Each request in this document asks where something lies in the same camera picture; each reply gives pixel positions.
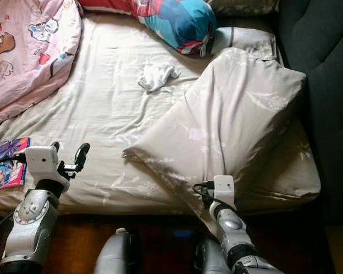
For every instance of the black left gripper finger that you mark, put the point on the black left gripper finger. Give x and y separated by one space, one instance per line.
55 146
82 155

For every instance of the colourful manga book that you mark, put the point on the colourful manga book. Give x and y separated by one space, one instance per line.
7 174

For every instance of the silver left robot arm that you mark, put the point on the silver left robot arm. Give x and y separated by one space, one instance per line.
28 228

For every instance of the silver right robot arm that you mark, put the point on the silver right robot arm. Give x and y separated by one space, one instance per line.
237 237

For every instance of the beige floral bed sheet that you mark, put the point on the beige floral bed sheet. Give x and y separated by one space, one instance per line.
108 120

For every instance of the silver robot right leg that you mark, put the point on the silver robot right leg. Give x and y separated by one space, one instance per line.
211 258

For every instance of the pink cartoon print blanket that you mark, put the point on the pink cartoon print blanket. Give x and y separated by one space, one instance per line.
28 51

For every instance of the white crumpled sock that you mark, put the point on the white crumpled sock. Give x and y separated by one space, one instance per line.
157 77

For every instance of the red blue star-print bolster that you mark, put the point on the red blue star-print bolster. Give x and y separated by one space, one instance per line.
177 23

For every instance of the grey floral pillow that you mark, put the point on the grey floral pillow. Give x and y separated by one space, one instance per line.
246 40

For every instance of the black tufted headboard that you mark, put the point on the black tufted headboard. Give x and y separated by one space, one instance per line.
320 57

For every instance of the brown patterned pillow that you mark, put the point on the brown patterned pillow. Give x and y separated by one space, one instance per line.
243 5

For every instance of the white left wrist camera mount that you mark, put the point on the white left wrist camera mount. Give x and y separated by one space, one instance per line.
40 161

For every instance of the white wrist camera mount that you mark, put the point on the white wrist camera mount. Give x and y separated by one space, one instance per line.
224 189
40 161

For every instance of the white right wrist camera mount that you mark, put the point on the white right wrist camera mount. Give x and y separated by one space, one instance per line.
224 189

